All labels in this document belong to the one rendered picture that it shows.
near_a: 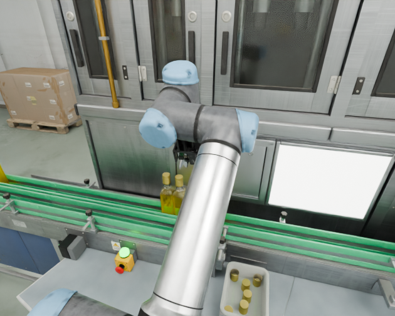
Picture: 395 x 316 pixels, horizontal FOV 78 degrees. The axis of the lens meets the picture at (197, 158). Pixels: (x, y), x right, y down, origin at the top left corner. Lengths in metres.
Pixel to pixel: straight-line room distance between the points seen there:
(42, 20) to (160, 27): 4.44
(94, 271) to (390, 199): 1.32
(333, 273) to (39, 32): 5.36
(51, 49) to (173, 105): 5.03
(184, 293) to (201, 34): 0.84
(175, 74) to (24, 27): 5.28
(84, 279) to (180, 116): 1.00
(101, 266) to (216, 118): 1.03
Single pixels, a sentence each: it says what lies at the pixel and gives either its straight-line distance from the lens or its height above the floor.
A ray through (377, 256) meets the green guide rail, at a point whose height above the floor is 0.96.
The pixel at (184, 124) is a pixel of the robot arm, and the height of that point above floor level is 1.59.
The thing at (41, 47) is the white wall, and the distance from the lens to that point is 5.57.
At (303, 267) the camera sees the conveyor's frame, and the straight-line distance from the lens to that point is 1.23.
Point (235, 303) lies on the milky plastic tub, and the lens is 1.14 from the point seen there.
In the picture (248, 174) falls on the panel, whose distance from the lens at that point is 1.13.
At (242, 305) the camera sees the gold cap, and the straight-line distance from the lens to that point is 1.09.
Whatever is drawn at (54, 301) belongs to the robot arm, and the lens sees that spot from 0.45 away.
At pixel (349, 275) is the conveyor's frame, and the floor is 0.84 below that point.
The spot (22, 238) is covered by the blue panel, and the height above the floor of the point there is 0.66.
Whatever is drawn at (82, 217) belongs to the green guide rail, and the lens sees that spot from 1.28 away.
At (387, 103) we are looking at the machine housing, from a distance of 1.11.
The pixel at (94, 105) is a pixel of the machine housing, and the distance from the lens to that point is 1.27.
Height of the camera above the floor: 1.76
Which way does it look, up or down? 31 degrees down
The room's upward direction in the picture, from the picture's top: straight up
